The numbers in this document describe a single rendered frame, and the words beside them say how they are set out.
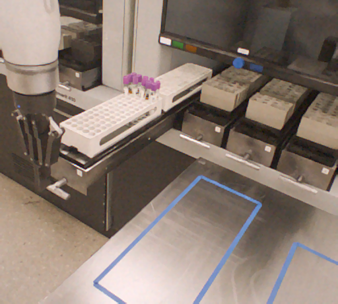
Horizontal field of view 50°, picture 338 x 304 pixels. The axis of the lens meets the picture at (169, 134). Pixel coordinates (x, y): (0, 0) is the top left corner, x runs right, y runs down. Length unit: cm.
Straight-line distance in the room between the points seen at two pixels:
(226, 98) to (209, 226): 50
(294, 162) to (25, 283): 115
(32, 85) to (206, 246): 41
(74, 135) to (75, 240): 98
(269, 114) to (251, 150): 12
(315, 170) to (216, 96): 35
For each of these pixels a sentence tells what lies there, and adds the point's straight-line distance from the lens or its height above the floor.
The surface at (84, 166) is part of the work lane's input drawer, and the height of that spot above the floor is 81.
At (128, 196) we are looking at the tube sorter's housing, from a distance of 142.
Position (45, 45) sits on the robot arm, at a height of 110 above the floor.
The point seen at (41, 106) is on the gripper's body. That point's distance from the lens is 70.
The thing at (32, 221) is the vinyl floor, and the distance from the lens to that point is 188.
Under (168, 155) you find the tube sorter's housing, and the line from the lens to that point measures 119.
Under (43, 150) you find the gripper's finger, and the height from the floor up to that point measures 87.
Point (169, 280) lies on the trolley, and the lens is 60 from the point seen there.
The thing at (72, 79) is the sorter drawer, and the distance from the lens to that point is 136.
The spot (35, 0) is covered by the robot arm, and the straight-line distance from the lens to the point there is 63.
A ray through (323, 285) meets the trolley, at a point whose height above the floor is 82.
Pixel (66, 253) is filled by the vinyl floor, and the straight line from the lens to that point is 172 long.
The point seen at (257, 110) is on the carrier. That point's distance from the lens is 107.
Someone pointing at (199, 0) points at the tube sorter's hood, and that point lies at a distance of 108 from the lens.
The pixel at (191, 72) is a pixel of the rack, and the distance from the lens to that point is 124.
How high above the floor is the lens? 130
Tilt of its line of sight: 31 degrees down
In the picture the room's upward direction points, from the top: 7 degrees clockwise
